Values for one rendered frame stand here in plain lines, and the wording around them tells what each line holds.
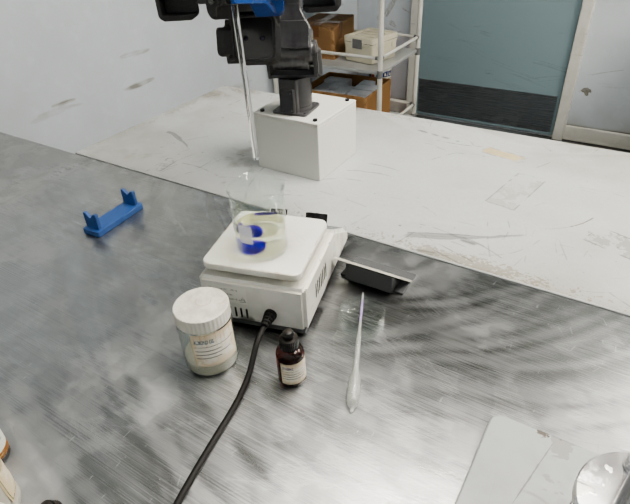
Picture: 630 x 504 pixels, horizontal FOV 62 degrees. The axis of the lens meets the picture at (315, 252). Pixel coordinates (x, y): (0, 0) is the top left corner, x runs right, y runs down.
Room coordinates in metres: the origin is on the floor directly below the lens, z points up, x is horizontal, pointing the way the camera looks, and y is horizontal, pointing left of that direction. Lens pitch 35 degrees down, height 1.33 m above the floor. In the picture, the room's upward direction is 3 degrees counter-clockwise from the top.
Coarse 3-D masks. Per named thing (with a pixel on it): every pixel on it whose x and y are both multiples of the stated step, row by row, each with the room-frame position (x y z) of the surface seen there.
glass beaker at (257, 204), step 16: (240, 176) 0.53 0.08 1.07; (256, 176) 0.54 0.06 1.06; (272, 176) 0.53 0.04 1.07; (240, 192) 0.53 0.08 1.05; (256, 192) 0.54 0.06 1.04; (272, 192) 0.53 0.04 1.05; (240, 208) 0.48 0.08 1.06; (256, 208) 0.48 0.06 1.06; (272, 208) 0.48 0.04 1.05; (240, 224) 0.48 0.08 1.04; (256, 224) 0.48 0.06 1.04; (272, 224) 0.48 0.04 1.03; (240, 240) 0.49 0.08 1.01; (256, 240) 0.48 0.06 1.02; (272, 240) 0.48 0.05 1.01; (240, 256) 0.49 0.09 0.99; (256, 256) 0.48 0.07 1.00; (272, 256) 0.48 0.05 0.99
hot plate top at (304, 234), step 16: (288, 224) 0.55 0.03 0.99; (304, 224) 0.55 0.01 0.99; (320, 224) 0.55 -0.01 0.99; (224, 240) 0.53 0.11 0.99; (288, 240) 0.52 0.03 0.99; (304, 240) 0.52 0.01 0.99; (320, 240) 0.52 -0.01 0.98; (208, 256) 0.49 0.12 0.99; (224, 256) 0.49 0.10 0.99; (288, 256) 0.49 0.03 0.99; (304, 256) 0.48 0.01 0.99; (240, 272) 0.47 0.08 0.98; (256, 272) 0.46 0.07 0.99; (272, 272) 0.46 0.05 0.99; (288, 272) 0.46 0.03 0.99; (304, 272) 0.46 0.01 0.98
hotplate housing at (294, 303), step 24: (336, 240) 0.57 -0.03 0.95; (312, 264) 0.49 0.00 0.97; (240, 288) 0.46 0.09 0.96; (264, 288) 0.46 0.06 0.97; (288, 288) 0.45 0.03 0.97; (312, 288) 0.47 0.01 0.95; (240, 312) 0.47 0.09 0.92; (264, 312) 0.45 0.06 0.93; (288, 312) 0.45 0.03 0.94; (312, 312) 0.46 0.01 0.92
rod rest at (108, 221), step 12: (132, 192) 0.76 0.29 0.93; (120, 204) 0.77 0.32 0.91; (132, 204) 0.77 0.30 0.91; (84, 216) 0.70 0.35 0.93; (96, 216) 0.70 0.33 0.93; (108, 216) 0.73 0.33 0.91; (120, 216) 0.73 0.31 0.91; (84, 228) 0.70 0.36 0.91; (96, 228) 0.70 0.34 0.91; (108, 228) 0.70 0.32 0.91
